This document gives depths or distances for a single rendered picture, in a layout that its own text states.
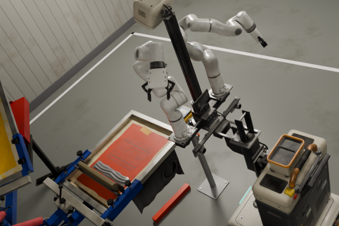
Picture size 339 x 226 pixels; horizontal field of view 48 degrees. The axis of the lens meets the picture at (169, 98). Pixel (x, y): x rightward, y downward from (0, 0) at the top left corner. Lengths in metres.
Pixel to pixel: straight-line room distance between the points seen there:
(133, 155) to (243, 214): 0.95
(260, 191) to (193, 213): 1.23
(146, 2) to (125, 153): 1.19
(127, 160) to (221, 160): 1.27
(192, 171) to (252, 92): 1.19
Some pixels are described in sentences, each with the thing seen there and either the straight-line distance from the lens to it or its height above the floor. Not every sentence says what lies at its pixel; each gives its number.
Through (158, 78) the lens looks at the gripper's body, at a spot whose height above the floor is 1.79.
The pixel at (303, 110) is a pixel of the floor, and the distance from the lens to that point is 4.09.
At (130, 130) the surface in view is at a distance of 3.00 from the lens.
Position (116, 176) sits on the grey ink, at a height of 0.96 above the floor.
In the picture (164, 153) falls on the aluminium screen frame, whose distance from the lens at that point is 2.66.
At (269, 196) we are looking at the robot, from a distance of 2.38.
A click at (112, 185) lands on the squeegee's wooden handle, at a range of 2.56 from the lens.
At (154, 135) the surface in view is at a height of 0.96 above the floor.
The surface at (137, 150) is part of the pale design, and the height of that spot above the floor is 0.96.
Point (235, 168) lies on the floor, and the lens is 3.70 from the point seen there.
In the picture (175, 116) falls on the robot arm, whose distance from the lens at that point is 2.35.
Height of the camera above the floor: 2.87
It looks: 38 degrees down
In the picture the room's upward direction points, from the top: 23 degrees counter-clockwise
